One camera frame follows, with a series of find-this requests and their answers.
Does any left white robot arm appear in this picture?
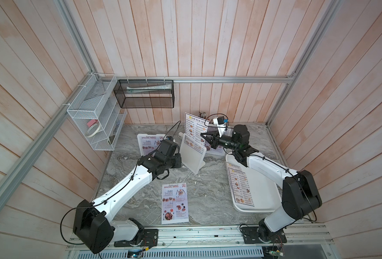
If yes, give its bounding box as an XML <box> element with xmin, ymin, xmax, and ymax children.
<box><xmin>73</xmin><ymin>137</ymin><xmax>181</xmax><ymax>254</ymax></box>

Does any pink eraser block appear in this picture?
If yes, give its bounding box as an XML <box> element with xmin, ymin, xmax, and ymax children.
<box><xmin>86</xmin><ymin>119</ymin><xmax>98</xmax><ymax>127</ymax></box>

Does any white menu holder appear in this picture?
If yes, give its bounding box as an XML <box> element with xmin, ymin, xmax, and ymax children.
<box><xmin>137</xmin><ymin>134</ymin><xmax>165</xmax><ymax>156</ymax></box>
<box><xmin>180</xmin><ymin>134</ymin><xmax>207</xmax><ymax>175</ymax></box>
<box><xmin>207</xmin><ymin>127</ymin><xmax>233</xmax><ymax>156</ymax></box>

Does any white plastic tray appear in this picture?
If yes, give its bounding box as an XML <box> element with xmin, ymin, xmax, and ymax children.
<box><xmin>226</xmin><ymin>154</ymin><xmax>281</xmax><ymax>213</ymax></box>

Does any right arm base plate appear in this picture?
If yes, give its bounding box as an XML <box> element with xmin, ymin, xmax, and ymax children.
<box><xmin>239</xmin><ymin>224</ymin><xmax>287</xmax><ymax>245</ymax></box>

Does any black mesh wall basket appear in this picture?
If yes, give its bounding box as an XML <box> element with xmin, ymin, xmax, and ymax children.
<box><xmin>113</xmin><ymin>79</ymin><xmax>175</xmax><ymax>109</ymax></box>

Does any pink special menu sheet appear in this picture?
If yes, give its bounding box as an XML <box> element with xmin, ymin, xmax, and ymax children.
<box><xmin>161</xmin><ymin>183</ymin><xmax>189</xmax><ymax>224</ymax></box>

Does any dim sum menu sheet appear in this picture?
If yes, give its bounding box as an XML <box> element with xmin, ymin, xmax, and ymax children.
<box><xmin>185</xmin><ymin>113</ymin><xmax>210</xmax><ymax>154</ymax></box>
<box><xmin>226</xmin><ymin>163</ymin><xmax>254</xmax><ymax>207</ymax></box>

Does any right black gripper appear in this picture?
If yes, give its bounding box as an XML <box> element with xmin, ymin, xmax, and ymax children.
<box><xmin>201</xmin><ymin>132</ymin><xmax>240</xmax><ymax>153</ymax></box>

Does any white tape roll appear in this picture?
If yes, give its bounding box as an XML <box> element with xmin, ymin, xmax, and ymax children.
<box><xmin>85</xmin><ymin>122</ymin><xmax>101</xmax><ymax>138</ymax></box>

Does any white wire wall shelf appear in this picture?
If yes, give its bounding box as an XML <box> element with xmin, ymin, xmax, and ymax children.
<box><xmin>67</xmin><ymin>73</ymin><xmax>127</xmax><ymax>151</ymax></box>

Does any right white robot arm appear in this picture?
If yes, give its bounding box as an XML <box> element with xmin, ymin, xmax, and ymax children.
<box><xmin>200</xmin><ymin>125</ymin><xmax>322</xmax><ymax>243</ymax></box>

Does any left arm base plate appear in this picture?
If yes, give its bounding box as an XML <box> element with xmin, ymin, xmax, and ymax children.
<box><xmin>114</xmin><ymin>228</ymin><xmax>159</xmax><ymax>248</ymax></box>

